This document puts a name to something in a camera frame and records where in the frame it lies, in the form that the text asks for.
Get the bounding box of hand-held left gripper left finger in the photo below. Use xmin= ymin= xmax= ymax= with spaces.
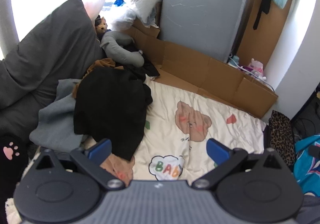
xmin=32 ymin=138 xmax=125 ymax=191

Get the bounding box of blue-grey garment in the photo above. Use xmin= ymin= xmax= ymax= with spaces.
xmin=29 ymin=79 xmax=91 ymax=153

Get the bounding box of brown garment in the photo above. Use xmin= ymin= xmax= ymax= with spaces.
xmin=72 ymin=57 xmax=117 ymax=99

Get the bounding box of teal sports jersey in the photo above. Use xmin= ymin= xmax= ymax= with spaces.
xmin=292 ymin=135 xmax=320 ymax=196

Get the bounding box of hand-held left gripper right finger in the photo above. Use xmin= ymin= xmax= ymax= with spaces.
xmin=192 ymin=138 xmax=288 ymax=189

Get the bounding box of brown cardboard sheet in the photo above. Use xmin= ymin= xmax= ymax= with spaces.
xmin=125 ymin=17 xmax=278 ymax=118

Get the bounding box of clear plastic bag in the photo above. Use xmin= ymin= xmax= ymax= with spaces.
xmin=109 ymin=6 xmax=141 ymax=32

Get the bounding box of dark grey pillow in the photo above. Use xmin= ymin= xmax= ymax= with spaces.
xmin=0 ymin=0 xmax=106 ymax=164

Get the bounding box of light blue bottle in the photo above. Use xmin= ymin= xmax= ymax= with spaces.
xmin=228 ymin=55 xmax=241 ymax=67

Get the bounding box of brown board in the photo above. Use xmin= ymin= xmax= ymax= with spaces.
xmin=236 ymin=0 xmax=295 ymax=65

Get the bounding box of leopard print garment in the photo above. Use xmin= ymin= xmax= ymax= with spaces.
xmin=264 ymin=110 xmax=297 ymax=172

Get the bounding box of grey plastic-wrapped washing machine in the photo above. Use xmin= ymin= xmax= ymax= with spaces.
xmin=159 ymin=0 xmax=252 ymax=64

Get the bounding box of pale pink pillow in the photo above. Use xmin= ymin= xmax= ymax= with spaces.
xmin=82 ymin=0 xmax=108 ymax=22

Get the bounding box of grey cable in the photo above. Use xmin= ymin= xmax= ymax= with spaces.
xmin=235 ymin=63 xmax=276 ymax=90

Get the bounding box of black paw-print sock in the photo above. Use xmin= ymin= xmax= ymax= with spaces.
xmin=0 ymin=133 xmax=30 ymax=189

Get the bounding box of white fluffy cloth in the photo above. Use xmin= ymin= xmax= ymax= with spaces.
xmin=4 ymin=195 xmax=27 ymax=224

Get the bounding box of pink tissue pack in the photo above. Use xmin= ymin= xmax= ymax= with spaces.
xmin=241 ymin=58 xmax=267 ymax=81

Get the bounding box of black cable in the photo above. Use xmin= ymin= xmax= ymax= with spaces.
xmin=292 ymin=116 xmax=320 ymax=139

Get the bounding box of black cloth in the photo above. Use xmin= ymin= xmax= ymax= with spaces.
xmin=120 ymin=41 xmax=161 ymax=82

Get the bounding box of white cartoon-print bed sheet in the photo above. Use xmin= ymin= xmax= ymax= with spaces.
xmin=25 ymin=80 xmax=268 ymax=182

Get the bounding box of brown teddy bear toy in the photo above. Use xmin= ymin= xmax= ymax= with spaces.
xmin=94 ymin=15 xmax=108 ymax=39

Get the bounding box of grey plush toy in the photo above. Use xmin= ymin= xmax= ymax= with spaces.
xmin=100 ymin=30 xmax=145 ymax=67

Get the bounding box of black garment with bear-print lining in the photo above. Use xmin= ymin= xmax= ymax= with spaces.
xmin=73 ymin=66 xmax=153 ymax=162

